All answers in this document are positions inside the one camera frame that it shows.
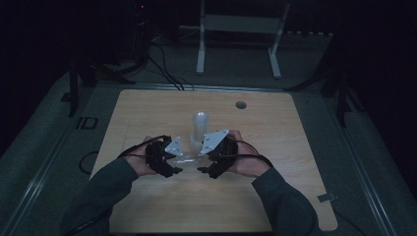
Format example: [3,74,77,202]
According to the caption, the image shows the clear plastic cup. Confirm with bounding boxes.
[170,151,211,169]

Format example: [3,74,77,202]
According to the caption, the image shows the black looped cable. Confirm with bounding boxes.
[78,150,100,176]

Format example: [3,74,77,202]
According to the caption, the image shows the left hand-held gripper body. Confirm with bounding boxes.
[145,135,184,176]

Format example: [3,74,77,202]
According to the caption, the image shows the metal floor rail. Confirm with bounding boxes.
[323,94,399,236]
[0,86,99,236]

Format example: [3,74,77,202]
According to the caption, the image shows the black floor cables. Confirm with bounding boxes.
[147,41,195,91]

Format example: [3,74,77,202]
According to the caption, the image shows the thin black floor cable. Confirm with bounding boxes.
[333,209,370,236]

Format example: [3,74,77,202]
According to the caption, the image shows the person's left hand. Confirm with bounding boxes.
[123,135,159,178]

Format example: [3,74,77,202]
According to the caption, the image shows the hand-held gripper black cable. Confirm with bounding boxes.
[117,134,172,159]
[218,140,275,168]

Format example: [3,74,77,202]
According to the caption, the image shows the left hand-held gripper black cable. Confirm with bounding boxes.
[117,134,172,159]

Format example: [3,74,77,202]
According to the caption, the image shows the white power strip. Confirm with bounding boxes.
[284,30,334,37]

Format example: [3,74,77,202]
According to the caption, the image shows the grey tape piece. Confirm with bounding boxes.
[317,192,338,204]

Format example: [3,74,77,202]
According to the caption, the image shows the dark equipment with red light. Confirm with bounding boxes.
[130,0,152,68]

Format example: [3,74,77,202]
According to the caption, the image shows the white metal stand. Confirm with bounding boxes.
[195,0,292,80]

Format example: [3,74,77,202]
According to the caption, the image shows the white plastic bottle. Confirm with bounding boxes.
[189,111,211,155]

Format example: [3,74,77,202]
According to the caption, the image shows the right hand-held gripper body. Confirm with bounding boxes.
[199,129,239,175]

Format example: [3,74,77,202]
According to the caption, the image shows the right hand-held gripper black cable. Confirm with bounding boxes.
[218,140,275,168]

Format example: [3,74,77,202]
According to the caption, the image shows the person's right hand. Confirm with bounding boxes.
[225,129,272,179]

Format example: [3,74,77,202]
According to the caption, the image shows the black tripod stand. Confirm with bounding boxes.
[284,63,354,129]
[60,61,99,118]

